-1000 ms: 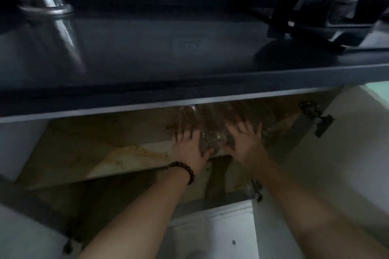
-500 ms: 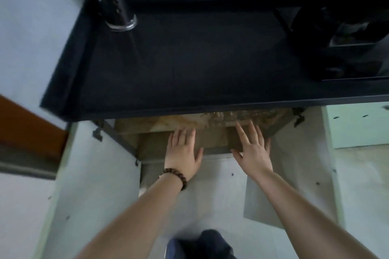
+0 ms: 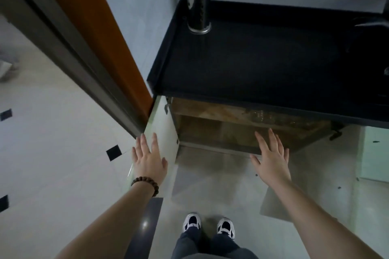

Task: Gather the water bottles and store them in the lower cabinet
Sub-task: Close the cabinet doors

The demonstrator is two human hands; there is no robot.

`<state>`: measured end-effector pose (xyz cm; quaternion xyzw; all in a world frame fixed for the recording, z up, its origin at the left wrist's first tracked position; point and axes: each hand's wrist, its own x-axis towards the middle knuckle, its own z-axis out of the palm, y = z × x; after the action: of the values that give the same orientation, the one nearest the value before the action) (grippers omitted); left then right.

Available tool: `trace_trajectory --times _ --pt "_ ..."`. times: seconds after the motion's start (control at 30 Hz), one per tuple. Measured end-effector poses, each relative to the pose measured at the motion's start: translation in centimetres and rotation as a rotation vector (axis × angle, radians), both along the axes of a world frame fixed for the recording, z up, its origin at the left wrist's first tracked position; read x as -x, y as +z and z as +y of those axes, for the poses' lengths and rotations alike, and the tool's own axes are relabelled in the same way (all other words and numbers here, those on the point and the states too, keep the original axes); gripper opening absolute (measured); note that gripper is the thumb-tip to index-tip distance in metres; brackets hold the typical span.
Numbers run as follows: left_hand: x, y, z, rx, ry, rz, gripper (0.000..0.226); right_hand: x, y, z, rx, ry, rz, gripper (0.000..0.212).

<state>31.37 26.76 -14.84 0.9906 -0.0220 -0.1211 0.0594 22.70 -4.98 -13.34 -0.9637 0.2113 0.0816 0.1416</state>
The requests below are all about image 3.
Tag black wok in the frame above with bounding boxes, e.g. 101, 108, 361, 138
354, 0, 389, 28

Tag green cabinet with wooden interior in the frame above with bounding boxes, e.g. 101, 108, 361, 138
126, 95, 362, 223

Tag right cupboard door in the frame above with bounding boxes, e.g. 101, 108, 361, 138
357, 127, 389, 183

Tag person's right forearm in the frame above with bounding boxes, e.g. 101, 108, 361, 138
267, 176, 383, 259

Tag person's right sneaker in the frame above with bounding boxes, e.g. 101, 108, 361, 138
216, 218, 236, 240

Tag steel utensil holder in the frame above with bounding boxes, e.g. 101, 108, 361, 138
186, 0, 212, 35

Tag dark bead bracelet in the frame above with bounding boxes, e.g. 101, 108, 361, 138
130, 176, 160, 198

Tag brown wooden door jamb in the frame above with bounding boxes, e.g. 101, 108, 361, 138
30, 0, 154, 117

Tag person's left sneaker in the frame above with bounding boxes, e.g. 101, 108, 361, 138
182, 212, 203, 234

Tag person's blue jeans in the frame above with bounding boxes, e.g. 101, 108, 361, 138
171, 227, 259, 259

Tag glass sliding door dark frame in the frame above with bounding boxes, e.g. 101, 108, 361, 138
0, 0, 150, 140

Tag person's right hand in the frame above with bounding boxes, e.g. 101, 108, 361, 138
250, 128, 292, 184

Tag person's left hand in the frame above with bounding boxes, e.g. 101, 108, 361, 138
131, 133, 169, 189

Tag black glass gas stove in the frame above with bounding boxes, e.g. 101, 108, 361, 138
346, 25, 389, 104

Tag person's left forearm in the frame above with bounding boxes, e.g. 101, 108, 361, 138
54, 183, 158, 259

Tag person's sneaker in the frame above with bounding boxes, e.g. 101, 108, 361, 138
216, 218, 236, 240
182, 212, 203, 234

